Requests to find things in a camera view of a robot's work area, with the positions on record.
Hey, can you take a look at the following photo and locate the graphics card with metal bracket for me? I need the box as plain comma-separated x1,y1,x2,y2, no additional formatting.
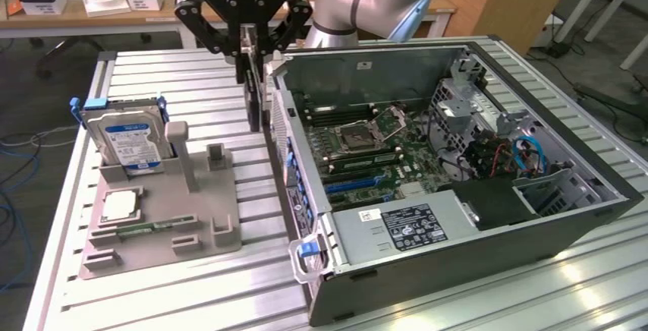
239,23,267,133

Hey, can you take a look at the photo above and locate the white round holder on box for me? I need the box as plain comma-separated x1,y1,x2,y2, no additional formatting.
83,0,132,17

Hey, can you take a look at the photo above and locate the wooden desk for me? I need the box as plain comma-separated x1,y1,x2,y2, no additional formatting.
0,0,456,49

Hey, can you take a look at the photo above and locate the white box with black lid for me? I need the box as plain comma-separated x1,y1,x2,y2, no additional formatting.
13,0,67,16

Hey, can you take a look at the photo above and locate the metal socket cover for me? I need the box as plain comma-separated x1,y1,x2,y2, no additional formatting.
372,105,409,143

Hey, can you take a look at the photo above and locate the CPU socket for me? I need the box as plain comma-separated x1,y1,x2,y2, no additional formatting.
336,121,385,154

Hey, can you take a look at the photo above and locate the hard disk with blue carrier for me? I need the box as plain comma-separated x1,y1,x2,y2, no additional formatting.
69,96,176,175

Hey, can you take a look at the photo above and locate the black RAM stick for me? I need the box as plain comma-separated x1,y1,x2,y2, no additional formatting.
328,148,400,173

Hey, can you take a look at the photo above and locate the metal disk bay cage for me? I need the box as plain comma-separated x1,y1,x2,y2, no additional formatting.
427,76,505,157

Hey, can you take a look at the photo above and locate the wooden cabinet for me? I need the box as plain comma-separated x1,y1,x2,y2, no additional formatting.
429,0,581,55

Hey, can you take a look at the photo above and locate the green motherboard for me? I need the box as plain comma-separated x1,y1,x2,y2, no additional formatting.
292,91,444,213

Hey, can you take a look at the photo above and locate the blue expansion slot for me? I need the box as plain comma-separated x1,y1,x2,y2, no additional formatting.
321,175,381,196

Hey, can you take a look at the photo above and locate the grey plastic parts rack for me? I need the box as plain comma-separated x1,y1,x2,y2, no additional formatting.
77,120,245,281

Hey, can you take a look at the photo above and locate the silver CPU chip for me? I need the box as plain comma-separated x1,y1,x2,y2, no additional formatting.
99,191,141,222

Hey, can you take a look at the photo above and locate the green RAM stick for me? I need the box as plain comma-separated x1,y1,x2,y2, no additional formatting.
116,221,176,236

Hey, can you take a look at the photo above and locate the grey power supply unit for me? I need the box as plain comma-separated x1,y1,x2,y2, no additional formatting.
328,189,481,266

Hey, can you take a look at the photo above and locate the black open PC case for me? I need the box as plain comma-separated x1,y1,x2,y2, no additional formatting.
257,40,645,327

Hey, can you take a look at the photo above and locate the blue floor cable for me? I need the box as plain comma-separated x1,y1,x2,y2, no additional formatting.
0,129,77,294

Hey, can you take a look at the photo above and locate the white table frame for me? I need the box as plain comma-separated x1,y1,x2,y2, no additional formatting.
553,0,648,70

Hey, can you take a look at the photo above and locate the red wire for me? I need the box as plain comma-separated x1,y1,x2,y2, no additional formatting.
495,143,511,176

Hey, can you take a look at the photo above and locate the blue wire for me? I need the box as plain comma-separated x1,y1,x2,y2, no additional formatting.
509,136,549,175

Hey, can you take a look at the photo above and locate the grey disk bay bracket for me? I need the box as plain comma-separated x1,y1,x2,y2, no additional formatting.
511,167,607,219

